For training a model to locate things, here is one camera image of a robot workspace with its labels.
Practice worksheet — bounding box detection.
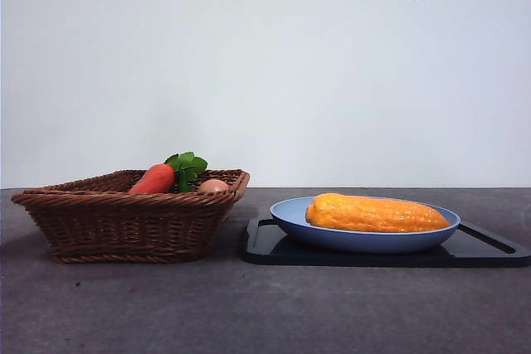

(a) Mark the blue round plate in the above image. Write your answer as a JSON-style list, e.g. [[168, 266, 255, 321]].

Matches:
[[269, 196, 461, 255]]

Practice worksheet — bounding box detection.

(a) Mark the brown wicker basket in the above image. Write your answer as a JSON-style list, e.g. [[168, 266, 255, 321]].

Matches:
[[11, 168, 251, 264]]

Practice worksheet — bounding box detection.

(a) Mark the yellow corn cob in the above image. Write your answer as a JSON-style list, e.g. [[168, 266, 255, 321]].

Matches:
[[305, 192, 451, 234]]

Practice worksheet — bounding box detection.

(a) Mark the orange carrot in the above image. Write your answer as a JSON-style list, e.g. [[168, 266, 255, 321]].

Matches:
[[127, 162, 176, 195]]

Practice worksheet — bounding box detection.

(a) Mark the green leafy vegetable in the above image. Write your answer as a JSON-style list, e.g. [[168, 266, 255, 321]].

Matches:
[[163, 151, 209, 194]]

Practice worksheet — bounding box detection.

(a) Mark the brown egg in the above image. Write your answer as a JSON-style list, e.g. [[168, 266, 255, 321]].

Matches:
[[197, 178, 230, 194]]

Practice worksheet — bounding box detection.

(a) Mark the black rectangular tray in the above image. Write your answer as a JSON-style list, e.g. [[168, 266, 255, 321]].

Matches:
[[241, 216, 531, 269]]

